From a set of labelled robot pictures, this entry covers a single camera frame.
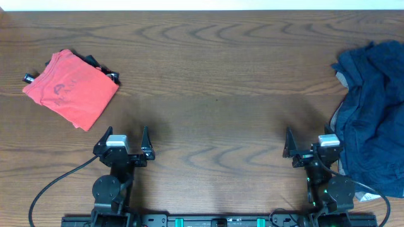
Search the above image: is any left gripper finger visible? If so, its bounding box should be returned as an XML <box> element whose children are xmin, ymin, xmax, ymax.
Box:
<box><xmin>94</xmin><ymin>126</ymin><xmax>113</xmax><ymax>151</ymax></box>
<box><xmin>141</xmin><ymin>126</ymin><xmax>155</xmax><ymax>160</ymax></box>

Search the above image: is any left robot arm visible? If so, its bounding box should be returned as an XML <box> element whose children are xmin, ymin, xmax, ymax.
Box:
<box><xmin>90</xmin><ymin>127</ymin><xmax>155</xmax><ymax>227</ymax></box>

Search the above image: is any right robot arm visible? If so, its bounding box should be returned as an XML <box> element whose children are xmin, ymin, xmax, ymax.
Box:
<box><xmin>283</xmin><ymin>125</ymin><xmax>355</xmax><ymax>226</ymax></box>

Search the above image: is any navy clothes pile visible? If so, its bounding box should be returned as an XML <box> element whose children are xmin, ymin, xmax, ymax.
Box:
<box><xmin>331</xmin><ymin>40</ymin><xmax>403</xmax><ymax>201</ymax></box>

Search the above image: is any folded red t-shirt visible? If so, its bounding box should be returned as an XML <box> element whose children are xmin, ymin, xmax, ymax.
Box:
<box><xmin>23</xmin><ymin>49</ymin><xmax>119</xmax><ymax>131</ymax></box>

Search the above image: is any black garment under red shirt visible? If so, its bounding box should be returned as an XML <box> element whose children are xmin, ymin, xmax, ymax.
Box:
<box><xmin>22</xmin><ymin>54</ymin><xmax>121</xmax><ymax>85</ymax></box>

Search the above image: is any right black cable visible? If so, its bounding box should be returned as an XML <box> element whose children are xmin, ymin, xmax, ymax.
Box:
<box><xmin>315</xmin><ymin>151</ymin><xmax>391</xmax><ymax>227</ymax></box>

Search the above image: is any black cable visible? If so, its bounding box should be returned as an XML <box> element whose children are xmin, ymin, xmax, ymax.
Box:
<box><xmin>28</xmin><ymin>154</ymin><xmax>99</xmax><ymax>227</ymax></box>
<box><xmin>315</xmin><ymin>151</ymin><xmax>391</xmax><ymax>227</ymax></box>

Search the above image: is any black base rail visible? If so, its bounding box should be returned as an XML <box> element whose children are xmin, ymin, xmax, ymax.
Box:
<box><xmin>61</xmin><ymin>213</ymin><xmax>378</xmax><ymax>227</ymax></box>

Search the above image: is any left black cable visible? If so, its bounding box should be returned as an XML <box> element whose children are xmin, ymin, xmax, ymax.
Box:
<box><xmin>28</xmin><ymin>154</ymin><xmax>99</xmax><ymax>227</ymax></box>

